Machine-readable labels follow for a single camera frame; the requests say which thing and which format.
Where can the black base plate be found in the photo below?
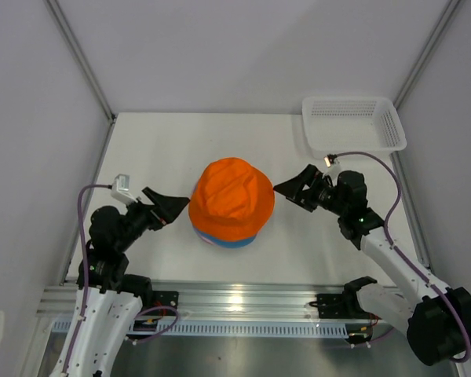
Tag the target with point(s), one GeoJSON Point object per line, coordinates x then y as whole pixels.
{"type": "Point", "coordinates": [339, 306]}
{"type": "Point", "coordinates": [161, 302]}

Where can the aluminium mounting rail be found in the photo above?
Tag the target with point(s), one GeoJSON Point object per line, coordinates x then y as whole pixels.
{"type": "Point", "coordinates": [242, 302]}

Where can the orange bucket hat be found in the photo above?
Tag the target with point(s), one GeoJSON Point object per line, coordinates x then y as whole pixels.
{"type": "Point", "coordinates": [234, 200]}

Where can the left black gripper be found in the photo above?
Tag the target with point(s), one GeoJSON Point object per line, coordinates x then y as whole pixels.
{"type": "Point", "coordinates": [170, 207]}

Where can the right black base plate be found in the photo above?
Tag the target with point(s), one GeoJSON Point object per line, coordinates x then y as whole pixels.
{"type": "Point", "coordinates": [339, 306]}

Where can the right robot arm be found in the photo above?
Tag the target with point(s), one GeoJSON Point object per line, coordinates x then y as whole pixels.
{"type": "Point", "coordinates": [434, 317]}

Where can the left aluminium corner post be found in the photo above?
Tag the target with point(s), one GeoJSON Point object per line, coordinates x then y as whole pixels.
{"type": "Point", "coordinates": [61, 21]}

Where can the aluminium corner post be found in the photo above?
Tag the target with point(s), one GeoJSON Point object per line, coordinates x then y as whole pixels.
{"type": "Point", "coordinates": [61, 21]}
{"type": "Point", "coordinates": [433, 41]}

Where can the white plastic basket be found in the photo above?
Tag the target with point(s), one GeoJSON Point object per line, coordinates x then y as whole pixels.
{"type": "Point", "coordinates": [351, 124]}

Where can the right aluminium corner post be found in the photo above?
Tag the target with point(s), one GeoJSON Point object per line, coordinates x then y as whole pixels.
{"type": "Point", "coordinates": [433, 41]}

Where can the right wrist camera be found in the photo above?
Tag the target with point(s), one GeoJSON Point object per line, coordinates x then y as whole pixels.
{"type": "Point", "coordinates": [333, 166]}

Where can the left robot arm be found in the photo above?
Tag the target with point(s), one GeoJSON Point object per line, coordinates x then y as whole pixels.
{"type": "Point", "coordinates": [109, 300]}

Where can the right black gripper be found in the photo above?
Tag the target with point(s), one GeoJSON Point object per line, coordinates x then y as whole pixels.
{"type": "Point", "coordinates": [309, 177]}

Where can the blue bucket hat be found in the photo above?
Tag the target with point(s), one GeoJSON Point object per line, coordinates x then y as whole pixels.
{"type": "Point", "coordinates": [230, 244]}

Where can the white slotted cable duct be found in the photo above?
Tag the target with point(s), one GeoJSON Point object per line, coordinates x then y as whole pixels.
{"type": "Point", "coordinates": [305, 330]}

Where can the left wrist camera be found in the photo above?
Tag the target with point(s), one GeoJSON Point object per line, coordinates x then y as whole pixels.
{"type": "Point", "coordinates": [120, 190]}

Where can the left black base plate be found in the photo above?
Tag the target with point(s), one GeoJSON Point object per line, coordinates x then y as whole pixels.
{"type": "Point", "coordinates": [161, 302]}

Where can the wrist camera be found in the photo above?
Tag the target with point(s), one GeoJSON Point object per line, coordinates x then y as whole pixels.
{"type": "Point", "coordinates": [120, 190]}
{"type": "Point", "coordinates": [333, 166]}

